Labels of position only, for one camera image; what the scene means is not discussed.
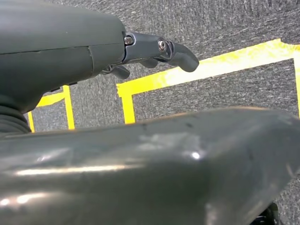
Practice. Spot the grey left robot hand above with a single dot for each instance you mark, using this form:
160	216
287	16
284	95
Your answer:
140	170

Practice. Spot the yellow floor tape square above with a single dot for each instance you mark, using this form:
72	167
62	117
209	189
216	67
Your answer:
211	66

